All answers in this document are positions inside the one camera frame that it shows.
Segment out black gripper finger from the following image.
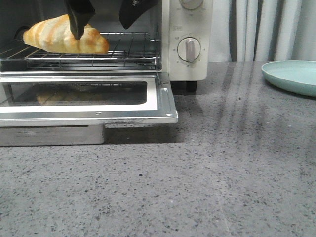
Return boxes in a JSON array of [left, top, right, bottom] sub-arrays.
[[119, 0, 158, 29], [64, 0, 95, 40]]

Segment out golden croissant bread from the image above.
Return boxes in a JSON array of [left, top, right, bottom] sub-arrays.
[[23, 14, 110, 54]]

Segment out glass oven door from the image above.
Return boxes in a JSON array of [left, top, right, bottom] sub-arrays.
[[0, 72, 178, 146]]

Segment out white Toshiba toaster oven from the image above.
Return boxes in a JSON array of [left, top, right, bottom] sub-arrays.
[[0, 0, 212, 82]]

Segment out black oven foot right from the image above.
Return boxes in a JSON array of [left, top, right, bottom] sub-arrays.
[[186, 81, 197, 93]]

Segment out upper cream temperature knob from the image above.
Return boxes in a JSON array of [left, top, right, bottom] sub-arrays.
[[180, 0, 203, 10]]

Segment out lower cream timer knob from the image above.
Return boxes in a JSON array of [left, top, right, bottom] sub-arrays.
[[177, 37, 201, 63]]

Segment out grey white curtain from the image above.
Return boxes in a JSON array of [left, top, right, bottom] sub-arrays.
[[208, 0, 316, 62]]

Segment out light green plate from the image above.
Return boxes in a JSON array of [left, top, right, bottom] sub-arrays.
[[262, 60, 316, 97]]

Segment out metal wire oven rack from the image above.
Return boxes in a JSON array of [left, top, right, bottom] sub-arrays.
[[0, 33, 161, 72]]

